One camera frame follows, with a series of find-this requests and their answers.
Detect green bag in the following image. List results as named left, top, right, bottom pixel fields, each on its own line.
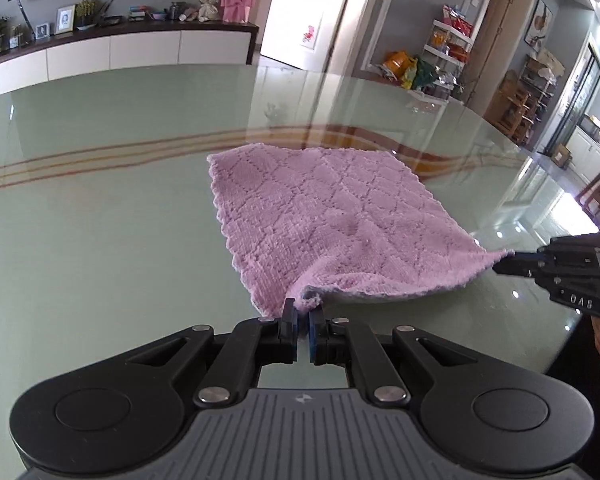
left=412, top=57, right=439, bottom=91

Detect white sideboard with dark top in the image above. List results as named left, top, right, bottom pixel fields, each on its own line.
left=0, top=19, right=260, bottom=106

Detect metal storage rack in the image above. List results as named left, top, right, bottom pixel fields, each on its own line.
left=517, top=49, right=564, bottom=106

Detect white snack shelf rack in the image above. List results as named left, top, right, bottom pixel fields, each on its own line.
left=422, top=4, right=474, bottom=97

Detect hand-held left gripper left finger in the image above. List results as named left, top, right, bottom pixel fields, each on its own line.
left=125, top=298, right=299, bottom=408

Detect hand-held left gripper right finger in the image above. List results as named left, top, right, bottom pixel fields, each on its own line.
left=307, top=305, right=474, bottom=408

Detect white photo frame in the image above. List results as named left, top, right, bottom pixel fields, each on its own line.
left=54, top=4, right=76, bottom=36

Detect wooden chairs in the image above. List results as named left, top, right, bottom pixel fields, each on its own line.
left=484, top=72, right=539, bottom=146

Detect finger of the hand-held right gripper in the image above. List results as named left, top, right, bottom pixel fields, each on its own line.
left=492, top=232, right=600, bottom=284

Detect pink quilted towel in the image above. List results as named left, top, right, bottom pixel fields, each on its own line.
left=207, top=142, right=514, bottom=314

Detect orange bag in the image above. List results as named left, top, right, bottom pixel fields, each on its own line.
left=382, top=51, right=416, bottom=84

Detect yellow-green potted plant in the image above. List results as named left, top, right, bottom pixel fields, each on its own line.
left=74, top=0, right=99, bottom=29

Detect white door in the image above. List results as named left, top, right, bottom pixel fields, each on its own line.
left=259, top=0, right=367, bottom=69

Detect framed bird picture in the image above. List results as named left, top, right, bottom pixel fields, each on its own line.
left=523, top=0, right=554, bottom=54

